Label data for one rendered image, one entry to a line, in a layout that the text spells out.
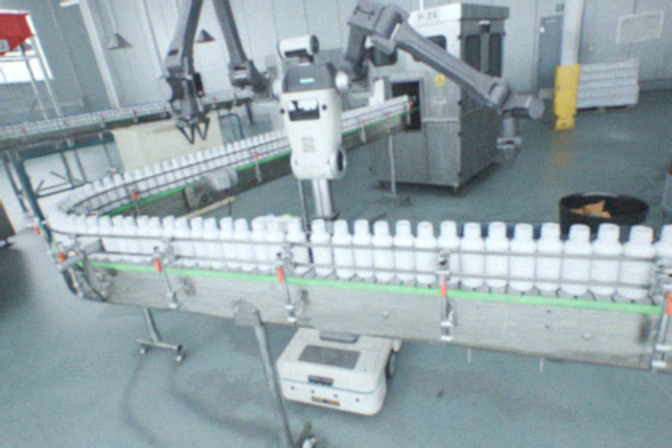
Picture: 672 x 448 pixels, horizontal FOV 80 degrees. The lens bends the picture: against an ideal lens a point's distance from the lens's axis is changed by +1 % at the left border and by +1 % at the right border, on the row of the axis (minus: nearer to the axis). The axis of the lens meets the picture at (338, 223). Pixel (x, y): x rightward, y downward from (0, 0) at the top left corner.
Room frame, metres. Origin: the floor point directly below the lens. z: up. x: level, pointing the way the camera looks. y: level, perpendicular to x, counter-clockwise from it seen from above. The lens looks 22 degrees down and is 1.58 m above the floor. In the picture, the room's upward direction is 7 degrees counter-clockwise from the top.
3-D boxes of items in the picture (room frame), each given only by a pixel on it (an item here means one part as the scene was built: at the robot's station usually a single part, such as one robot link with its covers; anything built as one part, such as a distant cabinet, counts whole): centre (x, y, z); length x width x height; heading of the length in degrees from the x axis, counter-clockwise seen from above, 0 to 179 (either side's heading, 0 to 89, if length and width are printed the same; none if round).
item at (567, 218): (2.15, -1.56, 0.32); 0.45 x 0.45 x 0.64
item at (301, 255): (1.11, 0.13, 1.08); 0.06 x 0.06 x 0.17
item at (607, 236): (0.81, -0.61, 1.08); 0.06 x 0.06 x 0.17
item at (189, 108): (1.40, 0.44, 1.51); 0.10 x 0.07 x 0.07; 158
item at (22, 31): (6.45, 4.54, 1.40); 0.92 x 0.72 x 2.80; 139
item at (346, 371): (1.77, 0.05, 0.24); 0.68 x 0.53 x 0.41; 157
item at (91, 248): (1.36, 0.94, 0.96); 0.23 x 0.10 x 0.27; 157
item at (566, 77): (7.45, -4.44, 0.55); 0.40 x 0.40 x 1.10; 67
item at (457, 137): (5.33, -1.47, 1.00); 1.60 x 1.30 x 2.00; 139
